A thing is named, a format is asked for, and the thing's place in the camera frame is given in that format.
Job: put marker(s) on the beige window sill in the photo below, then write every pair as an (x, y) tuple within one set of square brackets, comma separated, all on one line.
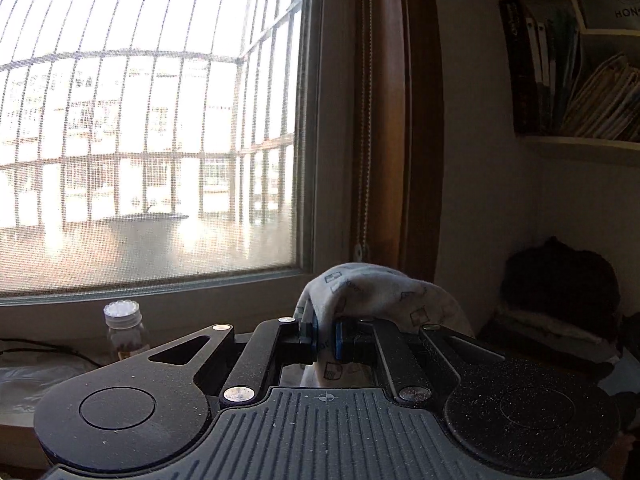
[(150, 305)]

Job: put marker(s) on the beige wall shelf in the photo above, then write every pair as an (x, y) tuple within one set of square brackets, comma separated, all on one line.
[(585, 147)]

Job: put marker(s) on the window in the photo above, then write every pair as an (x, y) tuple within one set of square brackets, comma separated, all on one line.
[(150, 135)]

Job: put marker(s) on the glass jar with white lid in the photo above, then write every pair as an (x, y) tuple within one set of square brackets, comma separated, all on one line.
[(125, 337)]

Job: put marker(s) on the brown wooden window trim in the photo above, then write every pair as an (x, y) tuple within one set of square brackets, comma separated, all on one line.
[(400, 110)]

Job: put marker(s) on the clear plastic bag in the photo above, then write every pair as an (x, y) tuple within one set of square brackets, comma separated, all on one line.
[(40, 380)]

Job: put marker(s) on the white patterned bed sheet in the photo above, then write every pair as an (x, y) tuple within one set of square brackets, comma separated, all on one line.
[(380, 290)]

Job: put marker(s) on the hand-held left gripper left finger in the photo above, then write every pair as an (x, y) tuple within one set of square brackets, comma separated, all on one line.
[(309, 341)]

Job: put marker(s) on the stack of folded dark clothes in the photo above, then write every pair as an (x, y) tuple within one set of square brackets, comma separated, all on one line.
[(560, 285)]

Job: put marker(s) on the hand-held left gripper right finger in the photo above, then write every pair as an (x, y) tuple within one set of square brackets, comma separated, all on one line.
[(340, 340)]

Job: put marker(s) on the row of books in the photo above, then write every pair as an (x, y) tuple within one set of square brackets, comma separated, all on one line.
[(550, 70)]

